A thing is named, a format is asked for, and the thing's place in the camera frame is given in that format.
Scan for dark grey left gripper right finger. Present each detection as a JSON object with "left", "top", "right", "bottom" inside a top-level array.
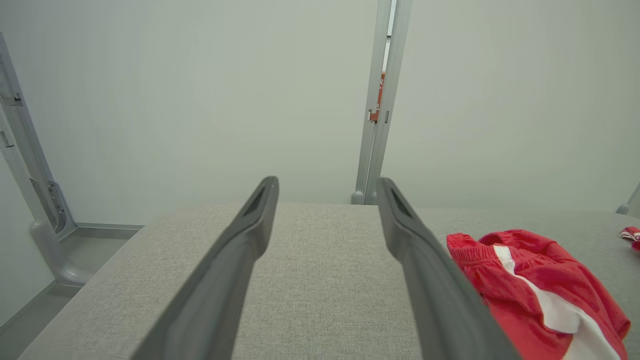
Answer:
[{"left": 376, "top": 176, "right": 522, "bottom": 360}]

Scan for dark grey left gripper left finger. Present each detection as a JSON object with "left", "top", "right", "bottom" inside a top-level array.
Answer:
[{"left": 131, "top": 176, "right": 280, "bottom": 360}]

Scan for red shorts white stripe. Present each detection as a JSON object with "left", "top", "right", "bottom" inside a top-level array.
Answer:
[{"left": 446, "top": 229, "right": 632, "bottom": 360}]

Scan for red basketball jersey white sleeves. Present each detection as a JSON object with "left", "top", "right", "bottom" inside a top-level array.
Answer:
[{"left": 619, "top": 226, "right": 640, "bottom": 252}]

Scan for orange object behind partition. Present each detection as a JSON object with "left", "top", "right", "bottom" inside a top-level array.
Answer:
[{"left": 370, "top": 72, "right": 386, "bottom": 124}]

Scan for grey partition post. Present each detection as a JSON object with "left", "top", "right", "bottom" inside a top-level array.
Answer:
[
  {"left": 364, "top": 0, "right": 414, "bottom": 206},
  {"left": 351, "top": 0, "right": 392, "bottom": 206},
  {"left": 616, "top": 182, "right": 640, "bottom": 218}
]

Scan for grey curved corner frame post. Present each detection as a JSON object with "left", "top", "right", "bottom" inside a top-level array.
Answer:
[{"left": 0, "top": 32, "right": 146, "bottom": 288}]

